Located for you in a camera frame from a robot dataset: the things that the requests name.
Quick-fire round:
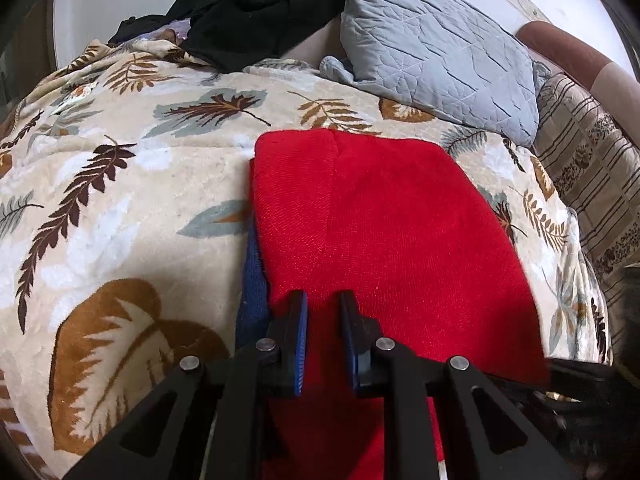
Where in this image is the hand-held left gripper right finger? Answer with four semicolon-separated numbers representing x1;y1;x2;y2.
339;289;576;480

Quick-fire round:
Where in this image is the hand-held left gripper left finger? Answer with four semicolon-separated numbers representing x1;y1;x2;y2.
62;289;309;480

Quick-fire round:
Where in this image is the red and blue knitted sweater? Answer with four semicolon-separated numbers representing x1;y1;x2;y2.
235;129;551;480

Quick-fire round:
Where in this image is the brown striped bedsheet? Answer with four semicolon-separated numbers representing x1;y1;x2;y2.
530;72;640;276

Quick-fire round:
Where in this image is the leaf print beige blanket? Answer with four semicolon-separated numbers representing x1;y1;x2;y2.
0;40;613;476

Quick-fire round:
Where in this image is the grey quilted pillow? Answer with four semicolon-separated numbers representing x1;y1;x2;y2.
320;0;553;150

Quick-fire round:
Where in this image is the black clothing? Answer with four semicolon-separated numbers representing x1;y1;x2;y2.
107;0;348;73

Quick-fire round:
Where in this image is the brown headboard cushion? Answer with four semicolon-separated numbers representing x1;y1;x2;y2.
515;20;636;111

